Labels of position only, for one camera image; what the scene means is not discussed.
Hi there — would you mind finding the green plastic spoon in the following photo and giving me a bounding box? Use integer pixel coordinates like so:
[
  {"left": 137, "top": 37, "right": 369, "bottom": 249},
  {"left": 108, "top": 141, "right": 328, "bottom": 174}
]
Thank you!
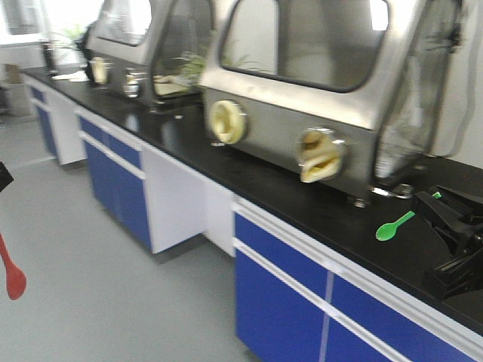
[{"left": 375, "top": 196, "right": 416, "bottom": 242}]

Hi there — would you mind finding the steel glove box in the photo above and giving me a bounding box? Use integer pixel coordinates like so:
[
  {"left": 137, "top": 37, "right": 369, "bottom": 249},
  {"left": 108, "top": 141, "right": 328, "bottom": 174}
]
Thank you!
[
  {"left": 87, "top": 1, "right": 219, "bottom": 109},
  {"left": 201, "top": 1, "right": 463, "bottom": 204}
]

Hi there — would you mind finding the far steel glove box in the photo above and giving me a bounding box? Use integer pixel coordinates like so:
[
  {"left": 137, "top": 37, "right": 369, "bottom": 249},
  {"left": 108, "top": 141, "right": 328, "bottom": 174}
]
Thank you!
[{"left": 87, "top": 1, "right": 219, "bottom": 109}]

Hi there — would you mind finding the blue white lab bench cabinet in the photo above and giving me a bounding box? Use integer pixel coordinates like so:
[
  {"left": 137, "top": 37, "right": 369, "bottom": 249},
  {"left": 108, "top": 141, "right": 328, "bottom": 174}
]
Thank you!
[{"left": 24, "top": 68, "right": 482, "bottom": 361}]

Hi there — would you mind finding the near steel glove box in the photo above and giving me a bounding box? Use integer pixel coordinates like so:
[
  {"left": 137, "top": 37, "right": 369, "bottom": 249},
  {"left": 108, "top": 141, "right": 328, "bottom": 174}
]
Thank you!
[{"left": 201, "top": 1, "right": 463, "bottom": 204}]

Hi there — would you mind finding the red plastic spoon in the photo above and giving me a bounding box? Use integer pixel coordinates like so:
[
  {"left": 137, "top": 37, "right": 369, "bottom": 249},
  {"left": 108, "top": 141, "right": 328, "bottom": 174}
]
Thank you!
[{"left": 1, "top": 236, "right": 27, "bottom": 301}]

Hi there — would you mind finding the green potted plant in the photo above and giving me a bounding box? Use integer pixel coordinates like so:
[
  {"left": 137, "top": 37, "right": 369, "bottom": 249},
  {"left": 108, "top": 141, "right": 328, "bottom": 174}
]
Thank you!
[{"left": 52, "top": 22, "right": 265, "bottom": 87}]

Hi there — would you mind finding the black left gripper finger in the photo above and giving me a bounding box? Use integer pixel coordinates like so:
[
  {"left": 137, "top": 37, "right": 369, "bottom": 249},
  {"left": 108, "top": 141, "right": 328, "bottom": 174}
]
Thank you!
[{"left": 0, "top": 162, "right": 14, "bottom": 192}]

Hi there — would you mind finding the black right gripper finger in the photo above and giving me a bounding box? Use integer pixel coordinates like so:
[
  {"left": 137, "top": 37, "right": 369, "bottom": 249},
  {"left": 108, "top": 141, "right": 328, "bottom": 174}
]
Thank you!
[
  {"left": 422, "top": 252, "right": 482, "bottom": 299},
  {"left": 411, "top": 186, "right": 482, "bottom": 241}
]

